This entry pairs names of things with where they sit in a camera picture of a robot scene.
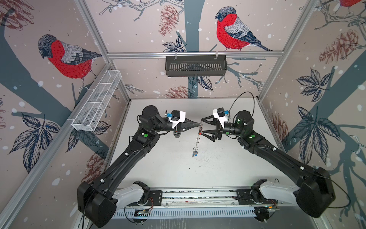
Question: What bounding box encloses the white mesh wire shelf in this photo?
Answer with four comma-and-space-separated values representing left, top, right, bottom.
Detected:
71, 70, 122, 131

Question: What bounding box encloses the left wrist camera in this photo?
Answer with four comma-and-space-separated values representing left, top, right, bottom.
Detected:
166, 110, 186, 129

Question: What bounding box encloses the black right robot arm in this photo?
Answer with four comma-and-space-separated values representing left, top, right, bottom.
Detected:
201, 108, 336, 218

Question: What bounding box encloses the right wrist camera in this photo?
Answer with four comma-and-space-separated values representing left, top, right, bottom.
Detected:
213, 107, 229, 128

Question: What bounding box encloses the black hanging wire basket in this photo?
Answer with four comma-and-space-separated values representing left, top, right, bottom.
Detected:
165, 55, 227, 77

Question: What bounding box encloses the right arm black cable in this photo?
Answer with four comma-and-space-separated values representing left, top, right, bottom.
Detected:
228, 91, 255, 115

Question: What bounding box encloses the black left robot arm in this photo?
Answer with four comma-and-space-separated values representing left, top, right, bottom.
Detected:
77, 105, 200, 228

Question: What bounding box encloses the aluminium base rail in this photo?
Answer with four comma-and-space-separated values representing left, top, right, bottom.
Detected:
112, 187, 299, 223

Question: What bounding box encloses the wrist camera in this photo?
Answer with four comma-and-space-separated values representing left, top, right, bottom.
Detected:
166, 110, 186, 129
213, 107, 229, 128

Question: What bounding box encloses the silver metal carabiner keyring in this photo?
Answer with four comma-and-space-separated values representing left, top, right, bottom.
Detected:
193, 124, 203, 151

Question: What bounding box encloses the horizontal aluminium frame bar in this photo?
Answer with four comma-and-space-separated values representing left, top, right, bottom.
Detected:
107, 51, 285, 60

